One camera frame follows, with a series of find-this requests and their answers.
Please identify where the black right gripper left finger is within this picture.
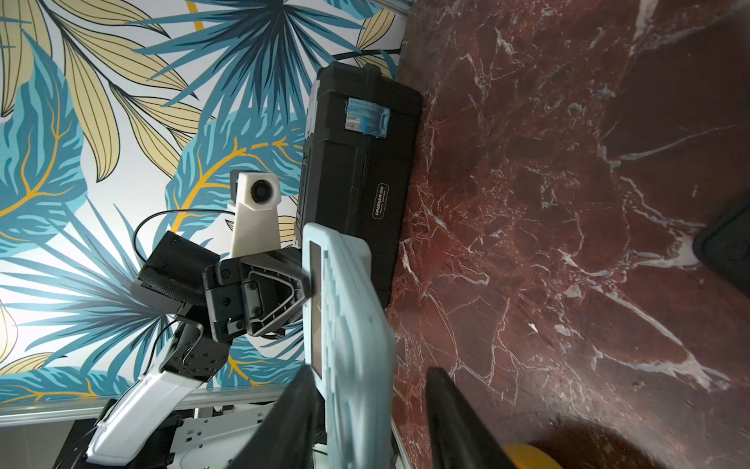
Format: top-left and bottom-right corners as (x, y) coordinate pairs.
(230, 365), (320, 468)

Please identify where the black plastic toolbox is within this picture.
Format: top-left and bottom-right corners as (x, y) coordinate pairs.
(295, 63), (422, 306)

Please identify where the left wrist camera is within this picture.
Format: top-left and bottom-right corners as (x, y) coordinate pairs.
(230, 170), (281, 258)

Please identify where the black upside-down calculator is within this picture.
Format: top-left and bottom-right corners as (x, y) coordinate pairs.
(693, 199), (749, 297)

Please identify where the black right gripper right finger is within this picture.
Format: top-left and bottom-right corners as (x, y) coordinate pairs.
(425, 367), (516, 468)

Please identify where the yellow plastic tray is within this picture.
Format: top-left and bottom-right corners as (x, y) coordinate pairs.
(501, 444), (563, 469)

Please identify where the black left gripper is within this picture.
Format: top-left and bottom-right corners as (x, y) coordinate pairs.
(203, 247), (311, 343)

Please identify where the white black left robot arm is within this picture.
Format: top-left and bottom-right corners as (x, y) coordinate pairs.
(57, 234), (312, 468)

